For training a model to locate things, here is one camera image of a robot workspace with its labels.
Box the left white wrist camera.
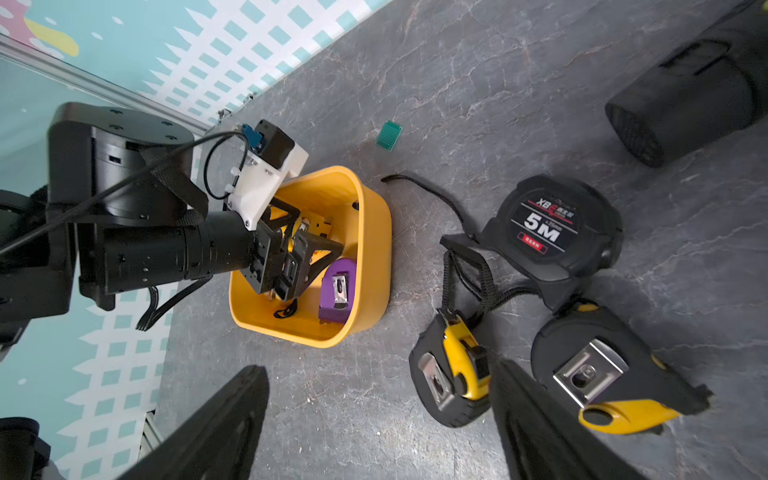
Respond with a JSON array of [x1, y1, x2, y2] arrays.
[[225, 119, 309, 231]]

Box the large black yellow tape measure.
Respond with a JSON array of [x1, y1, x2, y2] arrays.
[[530, 300, 712, 435]]

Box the green black power drill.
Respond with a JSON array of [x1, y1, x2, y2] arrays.
[[605, 1, 767, 168]]

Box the purple tape measure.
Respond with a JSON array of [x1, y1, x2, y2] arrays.
[[318, 258, 357, 324]]

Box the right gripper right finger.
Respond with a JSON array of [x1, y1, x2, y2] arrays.
[[490, 359, 643, 479]]

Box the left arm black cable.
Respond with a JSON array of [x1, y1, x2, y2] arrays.
[[0, 128, 247, 253]]

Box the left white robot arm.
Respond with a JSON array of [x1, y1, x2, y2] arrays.
[[1, 102, 343, 353]]

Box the yellow plastic storage box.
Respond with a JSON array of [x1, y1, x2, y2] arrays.
[[229, 166, 392, 348]]

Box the black 5M tape measure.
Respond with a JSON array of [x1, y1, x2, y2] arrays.
[[440, 175, 623, 312]]

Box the small green plastic piece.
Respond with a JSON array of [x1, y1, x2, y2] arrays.
[[376, 121, 403, 151]]

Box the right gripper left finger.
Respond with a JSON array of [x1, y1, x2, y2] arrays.
[[122, 365, 270, 480]]

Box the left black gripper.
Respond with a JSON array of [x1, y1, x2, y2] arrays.
[[95, 211, 344, 300]]

